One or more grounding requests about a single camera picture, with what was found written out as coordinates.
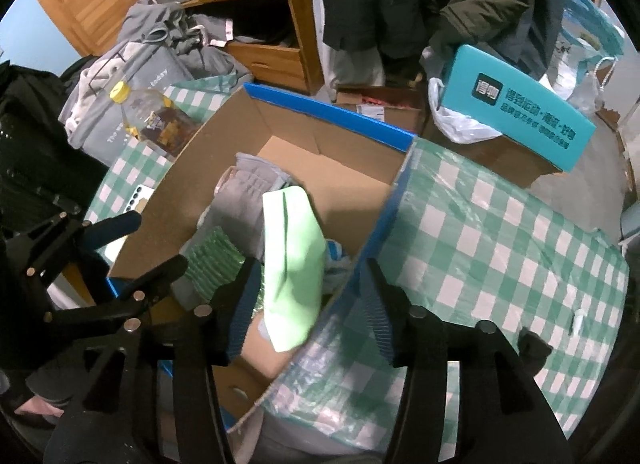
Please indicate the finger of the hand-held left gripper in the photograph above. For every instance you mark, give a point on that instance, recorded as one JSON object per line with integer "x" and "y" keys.
{"x": 115, "y": 229}
{"x": 160, "y": 274}

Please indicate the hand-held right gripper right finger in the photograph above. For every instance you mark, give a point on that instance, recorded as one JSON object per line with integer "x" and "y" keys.
{"x": 380, "y": 316}

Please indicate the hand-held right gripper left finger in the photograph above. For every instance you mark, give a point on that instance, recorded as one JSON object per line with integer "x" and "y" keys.
{"x": 245, "y": 309}

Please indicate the small white scrap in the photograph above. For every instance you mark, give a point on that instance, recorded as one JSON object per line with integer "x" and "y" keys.
{"x": 577, "y": 322}

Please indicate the white plastic bag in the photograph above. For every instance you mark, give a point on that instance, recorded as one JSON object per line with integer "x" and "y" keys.
{"x": 460, "y": 119}

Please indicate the clear plastic bag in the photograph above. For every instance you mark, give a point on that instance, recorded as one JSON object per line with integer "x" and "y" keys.
{"x": 585, "y": 44}

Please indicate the light grey hanging garment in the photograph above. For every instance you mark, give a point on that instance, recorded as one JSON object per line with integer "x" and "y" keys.
{"x": 355, "y": 69}

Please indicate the teal box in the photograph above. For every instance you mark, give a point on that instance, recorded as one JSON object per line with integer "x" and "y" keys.
{"x": 520, "y": 104}

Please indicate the black cloth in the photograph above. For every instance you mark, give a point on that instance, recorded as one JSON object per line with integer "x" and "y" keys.
{"x": 30, "y": 144}

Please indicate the grey garment with pink trim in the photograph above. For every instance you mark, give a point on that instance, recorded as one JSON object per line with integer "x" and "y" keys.
{"x": 220, "y": 31}

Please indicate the plastic bottle with yellow cap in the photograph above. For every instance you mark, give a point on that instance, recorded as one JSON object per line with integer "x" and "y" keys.
{"x": 160, "y": 119}

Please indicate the green checked tablecloth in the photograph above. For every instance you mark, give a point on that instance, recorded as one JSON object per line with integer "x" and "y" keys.
{"x": 475, "y": 254}

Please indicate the small cardboard box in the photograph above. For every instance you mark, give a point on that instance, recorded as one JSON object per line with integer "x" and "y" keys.
{"x": 395, "y": 109}

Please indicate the green textured cloth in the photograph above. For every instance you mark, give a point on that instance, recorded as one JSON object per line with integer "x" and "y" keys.
{"x": 215, "y": 264}

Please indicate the grey fleece glove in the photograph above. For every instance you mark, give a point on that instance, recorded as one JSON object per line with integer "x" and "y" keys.
{"x": 245, "y": 199}

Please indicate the grey tote bag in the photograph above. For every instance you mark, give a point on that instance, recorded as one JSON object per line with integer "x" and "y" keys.
{"x": 145, "y": 64}

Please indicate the plain cardboard box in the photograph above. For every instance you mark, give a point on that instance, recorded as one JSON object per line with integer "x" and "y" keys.
{"x": 500, "y": 159}

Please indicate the black sock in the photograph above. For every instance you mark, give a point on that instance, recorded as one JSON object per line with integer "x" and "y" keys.
{"x": 536, "y": 348}

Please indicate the light green sock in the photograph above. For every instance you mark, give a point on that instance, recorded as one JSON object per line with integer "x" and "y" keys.
{"x": 295, "y": 264}

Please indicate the cardboard box with blue rim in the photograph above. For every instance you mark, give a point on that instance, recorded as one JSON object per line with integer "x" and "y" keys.
{"x": 340, "y": 179}

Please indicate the light blue white sock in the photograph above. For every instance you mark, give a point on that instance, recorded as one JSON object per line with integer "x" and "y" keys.
{"x": 340, "y": 264}

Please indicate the grey hoodie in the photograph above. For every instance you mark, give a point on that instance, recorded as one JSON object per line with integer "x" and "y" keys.
{"x": 210, "y": 59}

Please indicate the dark grey hanging jacket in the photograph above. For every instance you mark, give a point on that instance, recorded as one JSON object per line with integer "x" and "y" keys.
{"x": 545, "y": 9}

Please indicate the person's left hand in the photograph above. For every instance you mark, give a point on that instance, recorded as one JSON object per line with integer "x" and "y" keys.
{"x": 40, "y": 406}

